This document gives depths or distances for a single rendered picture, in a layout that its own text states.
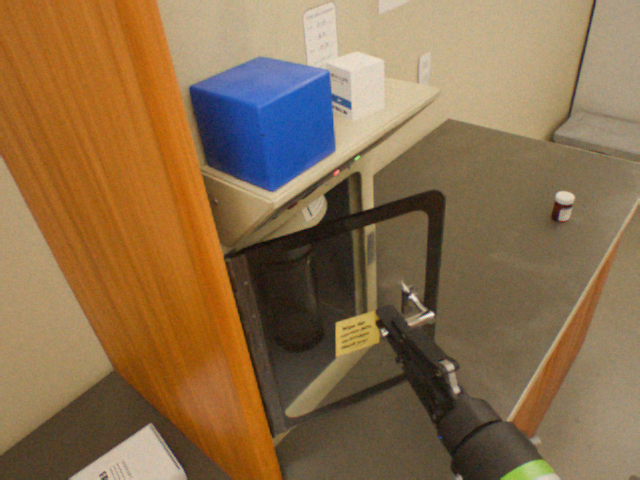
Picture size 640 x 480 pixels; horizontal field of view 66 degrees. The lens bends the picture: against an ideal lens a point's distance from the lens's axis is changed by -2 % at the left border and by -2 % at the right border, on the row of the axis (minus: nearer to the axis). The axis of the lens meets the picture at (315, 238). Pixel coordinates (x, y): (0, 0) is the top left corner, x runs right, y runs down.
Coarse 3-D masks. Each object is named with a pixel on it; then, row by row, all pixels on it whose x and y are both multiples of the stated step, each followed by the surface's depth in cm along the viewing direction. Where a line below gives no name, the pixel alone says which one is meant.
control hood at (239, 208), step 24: (384, 96) 64; (408, 96) 64; (432, 96) 64; (336, 120) 60; (360, 120) 59; (384, 120) 59; (408, 120) 67; (336, 144) 55; (360, 144) 55; (312, 168) 51; (336, 168) 56; (216, 192) 53; (240, 192) 50; (264, 192) 48; (288, 192) 49; (216, 216) 56; (240, 216) 52; (264, 216) 50; (240, 240) 56
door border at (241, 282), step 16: (240, 256) 61; (240, 272) 62; (240, 288) 64; (256, 304) 66; (256, 320) 68; (256, 336) 70; (256, 352) 71; (256, 368) 73; (272, 384) 77; (272, 400) 79; (272, 416) 81
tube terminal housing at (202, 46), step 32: (160, 0) 44; (192, 0) 46; (224, 0) 49; (256, 0) 52; (288, 0) 55; (320, 0) 59; (352, 0) 63; (192, 32) 47; (224, 32) 50; (256, 32) 53; (288, 32) 57; (352, 32) 65; (192, 64) 49; (224, 64) 52; (192, 128) 51; (320, 192) 72; (352, 192) 84
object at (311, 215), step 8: (320, 200) 78; (304, 208) 75; (312, 208) 76; (320, 208) 78; (296, 216) 74; (304, 216) 75; (312, 216) 76; (320, 216) 77; (288, 224) 74; (296, 224) 74; (304, 224) 75; (312, 224) 76; (272, 232) 74; (280, 232) 74; (288, 232) 74; (264, 240) 74
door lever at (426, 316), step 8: (416, 296) 78; (408, 304) 78; (416, 304) 77; (424, 312) 75; (432, 312) 75; (408, 320) 74; (416, 320) 74; (424, 320) 74; (432, 320) 74; (384, 328) 73; (384, 336) 72
